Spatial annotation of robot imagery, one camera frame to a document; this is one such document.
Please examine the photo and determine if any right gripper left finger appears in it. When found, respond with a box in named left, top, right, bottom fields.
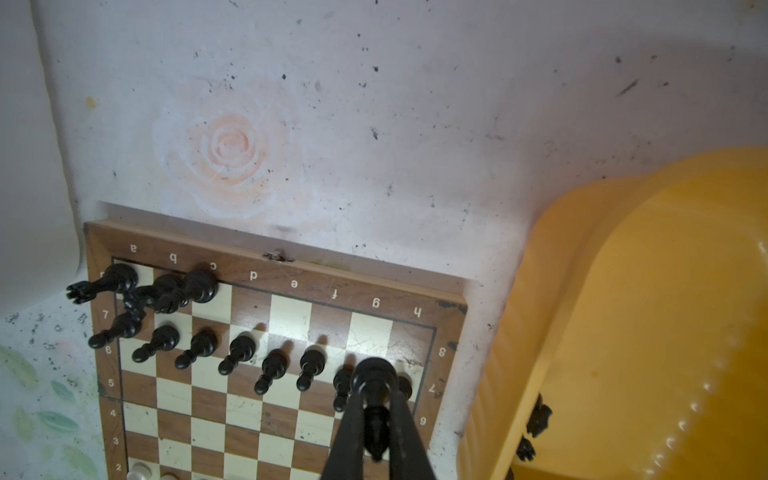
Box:
left=320, top=391, right=365, bottom=480

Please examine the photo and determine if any white plastic bin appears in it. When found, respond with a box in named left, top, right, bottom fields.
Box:
left=1, top=1, right=80, bottom=315

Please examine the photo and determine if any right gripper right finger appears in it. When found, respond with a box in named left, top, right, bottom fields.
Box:
left=389, top=389, right=436, bottom=480

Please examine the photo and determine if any wooden chess board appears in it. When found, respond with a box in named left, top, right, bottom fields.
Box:
left=68, top=221, right=468, bottom=479

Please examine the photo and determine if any yellow plastic bin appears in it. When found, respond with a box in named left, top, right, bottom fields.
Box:
left=457, top=147, right=767, bottom=479

